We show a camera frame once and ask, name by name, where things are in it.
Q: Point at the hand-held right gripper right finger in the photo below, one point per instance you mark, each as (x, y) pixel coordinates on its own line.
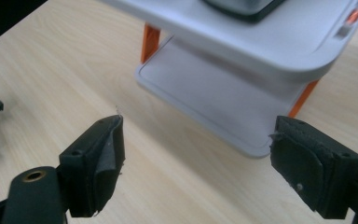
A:
(317, 174)

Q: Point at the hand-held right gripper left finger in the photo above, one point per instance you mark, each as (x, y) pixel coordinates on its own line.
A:
(90, 168)

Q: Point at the white shelf rack orange legs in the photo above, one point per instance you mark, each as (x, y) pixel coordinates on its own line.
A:
(217, 90)

